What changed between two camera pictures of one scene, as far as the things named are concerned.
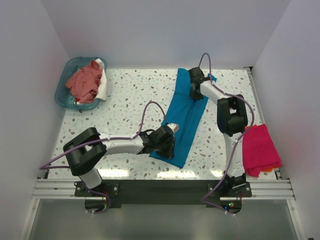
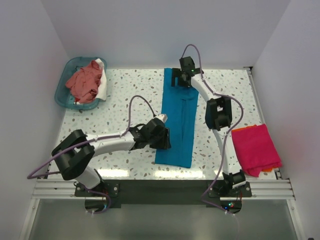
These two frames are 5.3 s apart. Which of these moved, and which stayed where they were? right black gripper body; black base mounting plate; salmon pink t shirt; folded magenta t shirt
Moved: right black gripper body
Stayed: folded magenta t shirt; black base mounting plate; salmon pink t shirt
